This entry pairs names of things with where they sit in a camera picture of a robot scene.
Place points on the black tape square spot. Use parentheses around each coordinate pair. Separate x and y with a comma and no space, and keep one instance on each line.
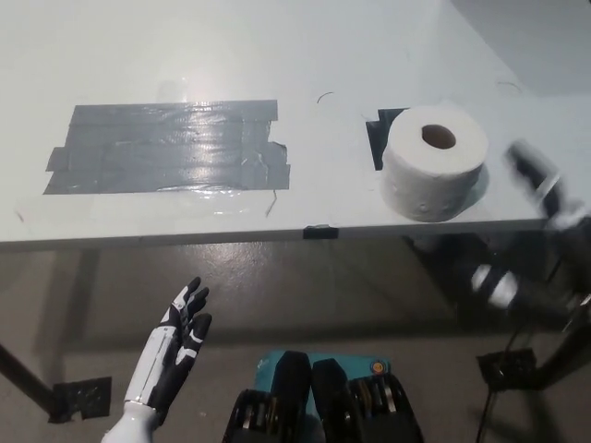
(376,138)

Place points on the white toilet paper roll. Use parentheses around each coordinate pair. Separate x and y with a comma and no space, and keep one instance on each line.
(415,184)

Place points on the wide clear tape strip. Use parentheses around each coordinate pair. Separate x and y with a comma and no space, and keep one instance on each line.
(138,204)

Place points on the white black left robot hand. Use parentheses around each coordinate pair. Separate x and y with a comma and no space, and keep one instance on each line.
(152,369)

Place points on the small black tape piece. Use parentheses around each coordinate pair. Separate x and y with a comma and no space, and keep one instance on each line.
(321,231)

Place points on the black table leg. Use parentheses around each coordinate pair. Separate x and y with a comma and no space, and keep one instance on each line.
(563,355)
(23,374)

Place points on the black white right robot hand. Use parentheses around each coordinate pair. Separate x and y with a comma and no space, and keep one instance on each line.
(568,258)

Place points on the black teal robot body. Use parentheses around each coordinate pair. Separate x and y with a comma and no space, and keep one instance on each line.
(332,406)

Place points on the grey duct tape patch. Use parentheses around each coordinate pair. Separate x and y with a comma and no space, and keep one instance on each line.
(161,147)

